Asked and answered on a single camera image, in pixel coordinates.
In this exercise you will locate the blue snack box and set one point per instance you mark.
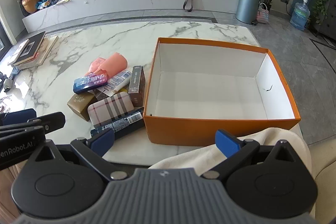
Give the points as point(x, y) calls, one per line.
point(89, 82)

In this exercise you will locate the brown patterned box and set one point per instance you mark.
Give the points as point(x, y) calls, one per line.
point(136, 87)

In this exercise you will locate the dark metal gadget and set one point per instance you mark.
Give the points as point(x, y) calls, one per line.
point(9, 81)

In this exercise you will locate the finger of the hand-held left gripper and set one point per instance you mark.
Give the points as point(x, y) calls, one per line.
point(21, 116)
point(51, 121)

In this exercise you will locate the white towel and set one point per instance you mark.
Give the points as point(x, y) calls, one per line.
point(275, 136)

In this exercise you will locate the white marble television console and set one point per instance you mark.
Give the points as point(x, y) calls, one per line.
point(131, 1)

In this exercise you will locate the beige book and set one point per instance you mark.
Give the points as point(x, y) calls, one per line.
point(47, 49)

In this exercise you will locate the black cover book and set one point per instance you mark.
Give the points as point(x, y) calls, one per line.
point(31, 48)

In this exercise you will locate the white cream tube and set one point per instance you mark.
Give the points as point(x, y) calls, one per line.
point(119, 79)

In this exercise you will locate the silver pedal trash can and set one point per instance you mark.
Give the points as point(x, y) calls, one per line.
point(246, 6)

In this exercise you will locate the dark grey cabinet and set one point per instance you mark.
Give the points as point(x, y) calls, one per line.
point(328, 22)

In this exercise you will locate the gold vase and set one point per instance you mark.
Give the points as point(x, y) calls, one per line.
point(30, 2)

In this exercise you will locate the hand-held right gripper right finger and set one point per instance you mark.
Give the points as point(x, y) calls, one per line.
point(226, 141)

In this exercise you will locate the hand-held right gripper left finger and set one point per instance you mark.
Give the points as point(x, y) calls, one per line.
point(103, 140)

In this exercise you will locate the plaid glasses case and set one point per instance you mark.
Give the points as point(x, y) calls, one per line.
point(110, 111)

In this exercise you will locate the beige sofa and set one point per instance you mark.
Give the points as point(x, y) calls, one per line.
point(325, 182)

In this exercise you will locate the pink woven bag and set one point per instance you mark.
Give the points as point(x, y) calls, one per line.
point(263, 15)

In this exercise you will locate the blue snack bag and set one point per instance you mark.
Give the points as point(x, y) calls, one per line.
point(44, 2)

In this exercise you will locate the yellow envelope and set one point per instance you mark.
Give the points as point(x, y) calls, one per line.
point(63, 0)

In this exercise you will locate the thin grey book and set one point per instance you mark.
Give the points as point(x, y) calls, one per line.
point(18, 52)

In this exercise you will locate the dark blue bottle with barcode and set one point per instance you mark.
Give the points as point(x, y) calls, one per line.
point(126, 122)

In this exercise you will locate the gold cardboard box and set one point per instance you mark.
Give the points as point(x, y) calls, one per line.
point(78, 106)

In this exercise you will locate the blue water jug with pump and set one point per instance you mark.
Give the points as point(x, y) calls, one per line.
point(299, 16)

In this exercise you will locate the orange cardboard box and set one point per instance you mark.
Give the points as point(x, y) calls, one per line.
point(183, 130)

